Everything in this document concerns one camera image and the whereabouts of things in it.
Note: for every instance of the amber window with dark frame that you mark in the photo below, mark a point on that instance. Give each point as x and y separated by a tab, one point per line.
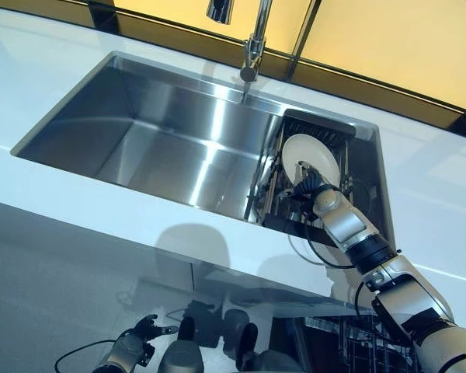
373	39

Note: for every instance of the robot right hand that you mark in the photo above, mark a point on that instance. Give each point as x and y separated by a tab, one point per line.
308	186

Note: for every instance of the stainless steel sink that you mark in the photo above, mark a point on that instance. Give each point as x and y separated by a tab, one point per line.
159	136

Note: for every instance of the beige round plate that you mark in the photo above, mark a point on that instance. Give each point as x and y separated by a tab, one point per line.
312	151

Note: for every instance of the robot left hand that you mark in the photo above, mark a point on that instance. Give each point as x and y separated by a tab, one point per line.
147	330

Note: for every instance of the black sink drain rack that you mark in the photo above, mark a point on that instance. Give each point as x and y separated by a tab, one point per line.
314	126

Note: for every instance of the chrome pull-down faucet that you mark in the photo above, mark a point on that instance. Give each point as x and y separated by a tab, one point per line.
258	39

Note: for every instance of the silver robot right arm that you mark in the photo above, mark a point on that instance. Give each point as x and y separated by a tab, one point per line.
392	279

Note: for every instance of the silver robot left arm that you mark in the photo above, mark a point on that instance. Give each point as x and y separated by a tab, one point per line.
126	351

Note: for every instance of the black dishwasher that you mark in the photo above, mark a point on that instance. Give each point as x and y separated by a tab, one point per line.
295	346

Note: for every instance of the robot right leg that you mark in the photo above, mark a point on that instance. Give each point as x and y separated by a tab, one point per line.
256	357

